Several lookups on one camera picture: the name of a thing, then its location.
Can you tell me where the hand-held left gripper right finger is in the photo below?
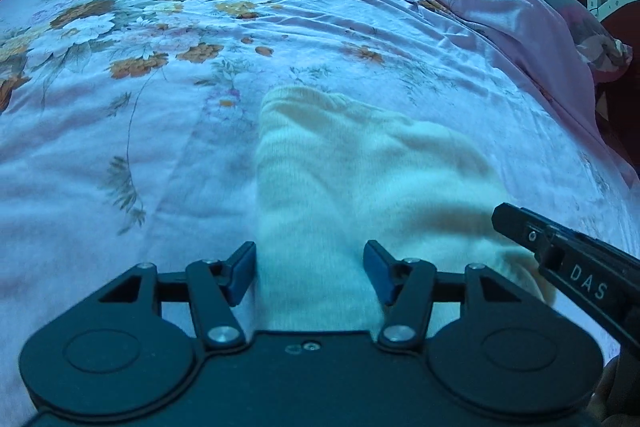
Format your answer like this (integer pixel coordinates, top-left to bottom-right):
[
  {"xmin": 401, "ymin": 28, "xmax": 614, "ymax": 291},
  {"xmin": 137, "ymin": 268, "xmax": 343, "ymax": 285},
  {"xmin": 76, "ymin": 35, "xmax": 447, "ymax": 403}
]
[{"xmin": 363, "ymin": 240, "xmax": 527, "ymax": 351}]

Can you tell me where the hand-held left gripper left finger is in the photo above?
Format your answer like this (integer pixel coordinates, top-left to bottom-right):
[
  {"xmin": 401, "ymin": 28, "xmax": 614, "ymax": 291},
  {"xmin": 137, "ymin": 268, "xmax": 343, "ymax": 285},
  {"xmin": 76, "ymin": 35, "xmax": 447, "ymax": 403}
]
[{"xmin": 96, "ymin": 241, "xmax": 258, "ymax": 351}]

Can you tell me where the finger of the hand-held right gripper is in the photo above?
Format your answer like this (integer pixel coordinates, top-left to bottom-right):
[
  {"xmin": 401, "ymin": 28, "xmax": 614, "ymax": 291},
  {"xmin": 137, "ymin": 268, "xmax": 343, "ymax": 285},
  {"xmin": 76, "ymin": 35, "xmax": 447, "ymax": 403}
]
[{"xmin": 491, "ymin": 202, "xmax": 557, "ymax": 264}]

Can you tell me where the cream knit sweater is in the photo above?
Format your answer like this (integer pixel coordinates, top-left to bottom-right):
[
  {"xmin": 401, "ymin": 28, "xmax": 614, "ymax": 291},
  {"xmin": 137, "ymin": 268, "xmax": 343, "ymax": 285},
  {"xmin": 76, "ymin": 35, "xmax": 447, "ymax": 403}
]
[{"xmin": 254, "ymin": 86, "xmax": 558, "ymax": 330}]

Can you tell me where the floral bed sheet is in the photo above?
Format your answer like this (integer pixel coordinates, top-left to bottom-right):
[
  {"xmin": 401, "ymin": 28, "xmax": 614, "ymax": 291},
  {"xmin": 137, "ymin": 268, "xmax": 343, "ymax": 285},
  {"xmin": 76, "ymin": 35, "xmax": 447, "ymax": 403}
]
[{"xmin": 0, "ymin": 0, "xmax": 640, "ymax": 427}]

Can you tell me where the pink quilt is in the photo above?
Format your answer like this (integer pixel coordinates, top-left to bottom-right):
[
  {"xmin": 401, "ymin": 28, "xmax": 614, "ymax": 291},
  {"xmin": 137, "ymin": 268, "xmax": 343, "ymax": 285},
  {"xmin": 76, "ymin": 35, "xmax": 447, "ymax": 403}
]
[{"xmin": 354, "ymin": 0, "xmax": 640, "ymax": 190}]

